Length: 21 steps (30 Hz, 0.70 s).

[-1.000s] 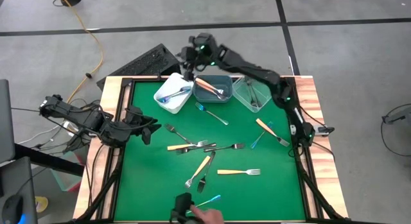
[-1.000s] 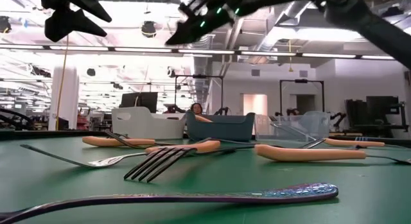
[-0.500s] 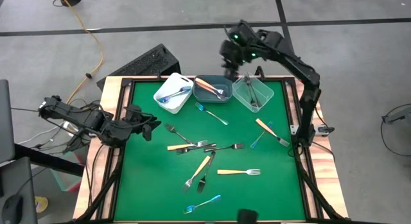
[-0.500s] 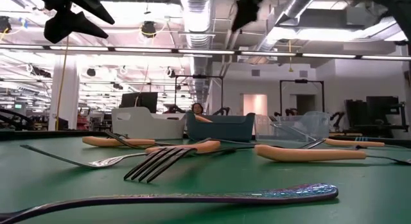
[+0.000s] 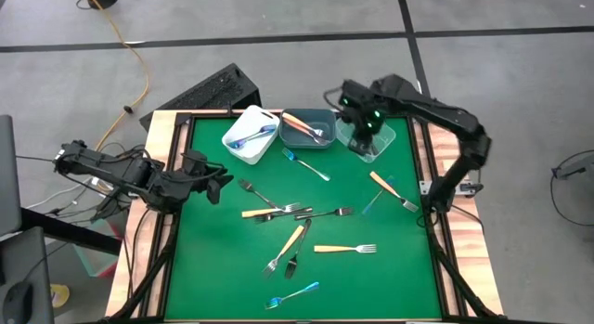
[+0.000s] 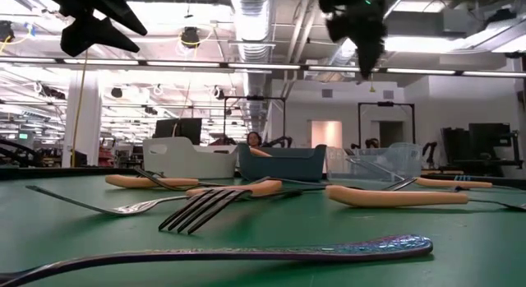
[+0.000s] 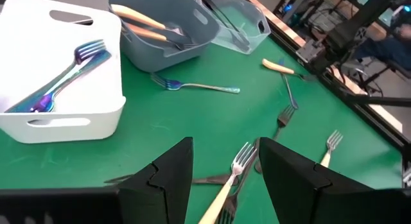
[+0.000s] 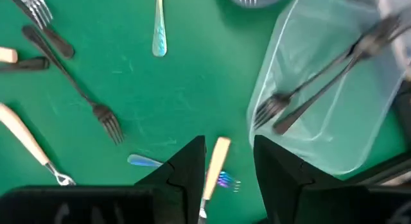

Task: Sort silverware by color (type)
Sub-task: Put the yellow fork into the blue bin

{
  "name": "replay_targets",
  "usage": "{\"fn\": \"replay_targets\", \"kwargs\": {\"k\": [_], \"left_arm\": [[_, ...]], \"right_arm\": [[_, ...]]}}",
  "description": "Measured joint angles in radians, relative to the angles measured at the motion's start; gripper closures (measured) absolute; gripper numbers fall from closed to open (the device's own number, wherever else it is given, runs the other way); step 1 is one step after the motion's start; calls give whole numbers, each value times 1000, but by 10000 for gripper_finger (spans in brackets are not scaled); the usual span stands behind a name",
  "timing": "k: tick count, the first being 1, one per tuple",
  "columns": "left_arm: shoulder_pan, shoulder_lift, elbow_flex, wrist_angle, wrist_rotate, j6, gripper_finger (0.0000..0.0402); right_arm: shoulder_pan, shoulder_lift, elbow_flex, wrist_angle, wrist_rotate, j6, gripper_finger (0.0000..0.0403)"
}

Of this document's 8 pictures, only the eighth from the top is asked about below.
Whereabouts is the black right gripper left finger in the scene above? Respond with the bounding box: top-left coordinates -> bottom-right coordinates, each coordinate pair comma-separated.
134,135 -> 206,224

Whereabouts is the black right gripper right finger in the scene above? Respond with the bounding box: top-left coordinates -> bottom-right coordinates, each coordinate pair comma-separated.
254,135 -> 346,224

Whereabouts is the iridescent rainbow metal fork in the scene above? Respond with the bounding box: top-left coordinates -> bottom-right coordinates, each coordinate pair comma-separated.
151,0 -> 168,58
127,153 -> 242,193

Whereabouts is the black metal fork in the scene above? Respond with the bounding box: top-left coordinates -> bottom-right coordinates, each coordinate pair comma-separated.
252,12 -> 402,131
272,21 -> 411,136
0,56 -> 51,73
21,24 -> 125,146
4,0 -> 76,60

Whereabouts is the clear plastic bin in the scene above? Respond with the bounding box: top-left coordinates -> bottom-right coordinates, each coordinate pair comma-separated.
246,0 -> 411,177

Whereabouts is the green table mat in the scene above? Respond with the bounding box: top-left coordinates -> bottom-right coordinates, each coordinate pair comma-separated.
0,0 -> 411,224

